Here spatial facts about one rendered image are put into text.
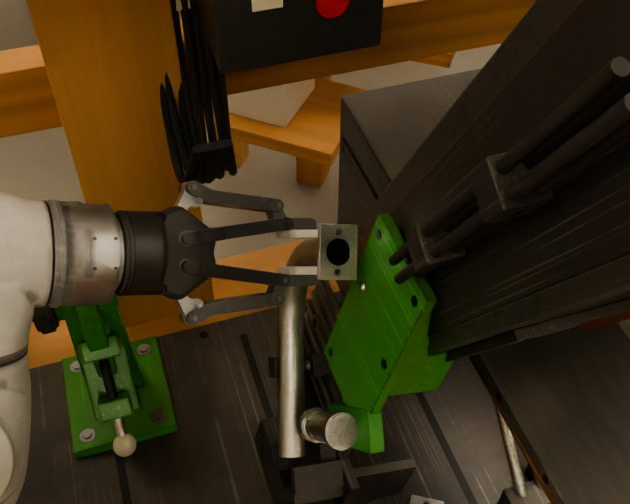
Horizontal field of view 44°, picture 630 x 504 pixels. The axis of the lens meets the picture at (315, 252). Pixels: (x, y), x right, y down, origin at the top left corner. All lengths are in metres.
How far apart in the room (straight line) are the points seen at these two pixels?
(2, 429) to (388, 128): 0.52
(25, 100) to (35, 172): 1.88
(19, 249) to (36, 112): 0.41
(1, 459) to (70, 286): 0.14
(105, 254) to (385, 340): 0.27
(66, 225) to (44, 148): 2.34
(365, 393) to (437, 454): 0.25
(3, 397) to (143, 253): 0.16
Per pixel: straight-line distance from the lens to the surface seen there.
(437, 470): 1.02
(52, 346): 1.19
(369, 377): 0.79
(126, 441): 0.99
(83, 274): 0.66
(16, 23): 3.75
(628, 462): 0.81
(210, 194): 0.72
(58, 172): 2.87
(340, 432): 0.82
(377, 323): 0.77
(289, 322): 0.89
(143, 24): 0.87
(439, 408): 1.07
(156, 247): 0.68
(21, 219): 0.65
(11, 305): 0.65
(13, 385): 0.68
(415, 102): 0.95
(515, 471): 0.89
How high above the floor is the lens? 1.79
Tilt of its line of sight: 47 degrees down
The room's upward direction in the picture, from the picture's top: straight up
